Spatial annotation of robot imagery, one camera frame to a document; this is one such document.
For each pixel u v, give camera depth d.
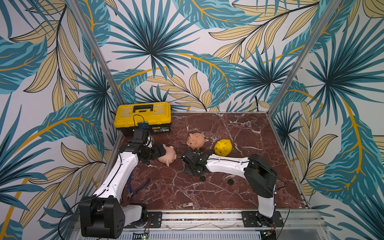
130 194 0.80
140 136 0.64
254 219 0.72
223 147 0.89
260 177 0.48
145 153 0.68
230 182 0.85
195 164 0.65
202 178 0.88
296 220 0.76
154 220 0.73
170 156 0.87
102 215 0.38
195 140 0.92
